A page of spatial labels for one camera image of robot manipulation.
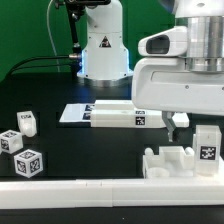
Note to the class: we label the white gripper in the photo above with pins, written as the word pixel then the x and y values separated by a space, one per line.
pixel 165 84

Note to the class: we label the white chair seat part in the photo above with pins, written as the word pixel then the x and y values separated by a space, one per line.
pixel 170 161

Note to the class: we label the white chair backrest part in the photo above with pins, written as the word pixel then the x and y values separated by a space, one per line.
pixel 123 114

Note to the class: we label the white L-shaped fence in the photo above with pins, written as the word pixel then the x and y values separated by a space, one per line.
pixel 195 190

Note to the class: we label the flat white tagged plate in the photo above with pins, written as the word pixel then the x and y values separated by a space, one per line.
pixel 74 113

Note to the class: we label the white tagged cube front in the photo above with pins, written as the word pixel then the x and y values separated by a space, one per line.
pixel 28 163

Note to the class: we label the white tagged cube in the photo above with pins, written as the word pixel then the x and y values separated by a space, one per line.
pixel 11 141
pixel 28 163

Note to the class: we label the white tagged cube left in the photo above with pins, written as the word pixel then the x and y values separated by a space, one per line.
pixel 11 141

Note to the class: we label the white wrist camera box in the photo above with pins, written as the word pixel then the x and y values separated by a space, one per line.
pixel 169 43

